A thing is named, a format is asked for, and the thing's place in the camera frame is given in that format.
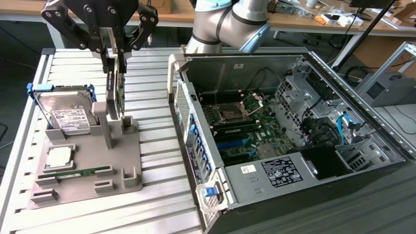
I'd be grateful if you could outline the orange and white box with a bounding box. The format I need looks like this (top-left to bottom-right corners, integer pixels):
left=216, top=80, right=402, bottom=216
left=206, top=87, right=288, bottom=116
left=314, top=13, right=340, bottom=25

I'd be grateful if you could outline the grey plastic parts rack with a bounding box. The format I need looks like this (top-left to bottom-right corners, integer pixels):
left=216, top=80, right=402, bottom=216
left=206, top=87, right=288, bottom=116
left=26, top=101, right=144, bottom=210

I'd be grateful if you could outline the black monitor stand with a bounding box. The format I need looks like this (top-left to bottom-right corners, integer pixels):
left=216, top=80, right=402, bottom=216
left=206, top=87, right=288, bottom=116
left=350, top=0, right=374, bottom=20

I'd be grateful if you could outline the perforated metal drive cage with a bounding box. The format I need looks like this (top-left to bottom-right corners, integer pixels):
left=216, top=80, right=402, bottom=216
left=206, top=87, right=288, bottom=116
left=275, top=62, right=331, bottom=124

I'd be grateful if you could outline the small white box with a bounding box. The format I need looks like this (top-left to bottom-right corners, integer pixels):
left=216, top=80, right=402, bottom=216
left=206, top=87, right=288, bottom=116
left=338, top=16, right=364, bottom=27

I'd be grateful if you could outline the wooden desk with grey frame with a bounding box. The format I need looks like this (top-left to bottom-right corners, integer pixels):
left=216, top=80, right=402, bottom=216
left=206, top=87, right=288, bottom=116
left=0, top=0, right=196, bottom=48
left=268, top=0, right=416, bottom=49

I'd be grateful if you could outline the light blue wire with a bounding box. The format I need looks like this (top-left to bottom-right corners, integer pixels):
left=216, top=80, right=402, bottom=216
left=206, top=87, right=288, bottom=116
left=336, top=112, right=362, bottom=146

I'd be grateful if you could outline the graphics card with black fan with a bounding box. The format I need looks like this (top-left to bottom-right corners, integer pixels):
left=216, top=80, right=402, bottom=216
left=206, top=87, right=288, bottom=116
left=99, top=26, right=128, bottom=120

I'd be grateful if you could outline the hard disk in blue carrier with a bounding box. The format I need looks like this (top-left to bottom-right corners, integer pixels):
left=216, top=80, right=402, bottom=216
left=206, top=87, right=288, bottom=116
left=26, top=82, right=100, bottom=136

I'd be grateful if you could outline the grey computer tower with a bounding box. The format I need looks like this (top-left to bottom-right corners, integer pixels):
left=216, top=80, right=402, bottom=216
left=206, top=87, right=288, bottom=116
left=356, top=72, right=416, bottom=108

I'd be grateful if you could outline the black stand pole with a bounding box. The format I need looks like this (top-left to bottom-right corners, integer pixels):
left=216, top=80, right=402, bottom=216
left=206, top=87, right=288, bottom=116
left=331, top=0, right=400, bottom=71

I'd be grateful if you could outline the metal socket cover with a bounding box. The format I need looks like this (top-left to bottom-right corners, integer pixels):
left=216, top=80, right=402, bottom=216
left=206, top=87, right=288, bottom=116
left=239, top=92, right=266, bottom=115

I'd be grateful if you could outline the square chipset heat sink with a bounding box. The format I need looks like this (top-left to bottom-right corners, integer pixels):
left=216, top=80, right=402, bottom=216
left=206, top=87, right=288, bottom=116
left=259, top=143, right=280, bottom=159

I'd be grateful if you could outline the black cable coil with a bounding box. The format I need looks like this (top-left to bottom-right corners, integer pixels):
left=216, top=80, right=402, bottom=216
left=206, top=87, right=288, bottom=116
left=343, top=66, right=370, bottom=85

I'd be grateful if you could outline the black RAM stick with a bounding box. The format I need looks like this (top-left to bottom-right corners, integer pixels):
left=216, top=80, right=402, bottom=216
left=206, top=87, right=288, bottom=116
left=212, top=123, right=263, bottom=137

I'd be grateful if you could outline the tan cardboard box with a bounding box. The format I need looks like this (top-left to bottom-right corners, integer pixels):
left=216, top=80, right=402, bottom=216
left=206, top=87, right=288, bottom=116
left=155, top=0, right=174, bottom=15

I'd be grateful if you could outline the black wire bundle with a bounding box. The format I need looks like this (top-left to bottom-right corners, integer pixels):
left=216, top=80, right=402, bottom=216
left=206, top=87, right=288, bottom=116
left=299, top=117, right=338, bottom=147

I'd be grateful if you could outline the CPU socket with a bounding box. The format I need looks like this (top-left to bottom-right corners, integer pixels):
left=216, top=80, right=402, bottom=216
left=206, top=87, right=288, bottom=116
left=218, top=103, right=248, bottom=122

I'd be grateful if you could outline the open grey PC case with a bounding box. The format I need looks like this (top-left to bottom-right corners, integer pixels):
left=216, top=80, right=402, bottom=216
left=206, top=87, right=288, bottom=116
left=167, top=47, right=416, bottom=234

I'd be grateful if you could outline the green RAM stick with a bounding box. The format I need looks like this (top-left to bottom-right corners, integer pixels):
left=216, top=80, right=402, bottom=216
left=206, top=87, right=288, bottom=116
left=38, top=166, right=111, bottom=180

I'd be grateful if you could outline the metal disk bay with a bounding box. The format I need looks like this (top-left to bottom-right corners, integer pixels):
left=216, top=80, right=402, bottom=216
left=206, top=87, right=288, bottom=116
left=335, top=135, right=403, bottom=173

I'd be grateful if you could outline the grey power supply unit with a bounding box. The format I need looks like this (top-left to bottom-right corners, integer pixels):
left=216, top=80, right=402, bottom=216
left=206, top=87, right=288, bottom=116
left=223, top=153, right=322, bottom=204

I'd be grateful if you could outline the brown cardboard piece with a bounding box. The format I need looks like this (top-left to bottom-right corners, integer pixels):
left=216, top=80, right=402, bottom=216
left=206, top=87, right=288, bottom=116
left=391, top=0, right=416, bottom=24

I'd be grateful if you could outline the silver CPU chip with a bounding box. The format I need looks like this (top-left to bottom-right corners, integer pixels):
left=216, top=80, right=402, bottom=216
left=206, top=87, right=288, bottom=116
left=46, top=147, right=74, bottom=169

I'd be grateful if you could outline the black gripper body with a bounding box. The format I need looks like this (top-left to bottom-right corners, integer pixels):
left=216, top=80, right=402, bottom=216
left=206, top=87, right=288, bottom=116
left=47, top=0, right=154, bottom=28

